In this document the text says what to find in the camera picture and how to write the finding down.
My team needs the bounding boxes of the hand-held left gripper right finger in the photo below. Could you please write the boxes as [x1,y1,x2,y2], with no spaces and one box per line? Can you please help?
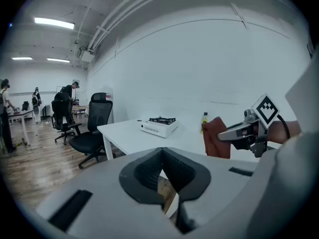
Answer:
[161,147,260,234]

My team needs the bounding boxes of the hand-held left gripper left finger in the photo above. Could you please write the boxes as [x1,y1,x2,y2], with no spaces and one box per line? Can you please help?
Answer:
[36,147,182,235]

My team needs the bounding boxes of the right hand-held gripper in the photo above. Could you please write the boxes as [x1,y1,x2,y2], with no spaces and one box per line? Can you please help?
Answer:
[216,93,280,158]

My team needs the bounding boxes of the reddish-brown cloth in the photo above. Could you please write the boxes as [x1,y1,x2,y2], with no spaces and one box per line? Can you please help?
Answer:
[201,117,232,159]

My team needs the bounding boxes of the white portable gas stove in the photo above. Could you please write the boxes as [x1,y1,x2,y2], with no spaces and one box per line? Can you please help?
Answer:
[139,117,179,138]

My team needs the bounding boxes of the person's right forearm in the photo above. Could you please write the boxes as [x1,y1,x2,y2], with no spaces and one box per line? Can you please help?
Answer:
[266,120,304,144]

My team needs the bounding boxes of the yellow oil bottle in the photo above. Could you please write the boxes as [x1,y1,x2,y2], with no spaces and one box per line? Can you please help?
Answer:
[200,112,209,134]

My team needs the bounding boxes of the black mesh office chair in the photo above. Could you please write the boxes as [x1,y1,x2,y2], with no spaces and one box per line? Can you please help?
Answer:
[69,92,117,169]
[51,98,82,145]

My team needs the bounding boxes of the wooden work desk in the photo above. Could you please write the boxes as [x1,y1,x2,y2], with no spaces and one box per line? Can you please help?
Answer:
[71,105,90,120]

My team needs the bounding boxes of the white-legged work desk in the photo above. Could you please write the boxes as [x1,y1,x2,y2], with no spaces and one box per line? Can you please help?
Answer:
[7,109,38,146]

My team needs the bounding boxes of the white ceiling air unit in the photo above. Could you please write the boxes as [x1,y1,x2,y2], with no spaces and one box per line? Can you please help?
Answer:
[78,49,96,63]

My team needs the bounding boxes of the white ceiling pipes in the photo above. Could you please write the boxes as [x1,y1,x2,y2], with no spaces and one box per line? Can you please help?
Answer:
[86,0,225,54]

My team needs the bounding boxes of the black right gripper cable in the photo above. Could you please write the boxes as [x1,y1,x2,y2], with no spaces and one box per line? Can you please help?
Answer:
[276,114,291,139]

